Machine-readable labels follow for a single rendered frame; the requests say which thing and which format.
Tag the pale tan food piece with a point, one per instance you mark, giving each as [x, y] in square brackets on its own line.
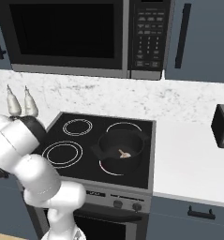
[124, 153]

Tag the black cooking pot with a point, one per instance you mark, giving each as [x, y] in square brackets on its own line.
[116, 143]

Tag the light wooden board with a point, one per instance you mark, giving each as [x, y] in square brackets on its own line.
[4, 236]

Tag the black toaster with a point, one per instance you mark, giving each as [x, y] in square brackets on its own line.
[221, 128]

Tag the black hob stove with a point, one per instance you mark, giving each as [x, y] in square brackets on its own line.
[91, 146]

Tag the black oven door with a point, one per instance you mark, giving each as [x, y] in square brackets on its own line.
[107, 231]

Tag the blue-grey drawer front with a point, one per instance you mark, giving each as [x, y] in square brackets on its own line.
[179, 225]

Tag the black microwave oven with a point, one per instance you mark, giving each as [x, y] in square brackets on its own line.
[66, 31]

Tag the dark stove knob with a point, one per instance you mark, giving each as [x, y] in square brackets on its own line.
[137, 206]
[117, 204]

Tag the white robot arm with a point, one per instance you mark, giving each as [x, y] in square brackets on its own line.
[38, 178]

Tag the blue-grey lower cupboard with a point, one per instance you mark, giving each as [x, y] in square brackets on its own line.
[10, 206]

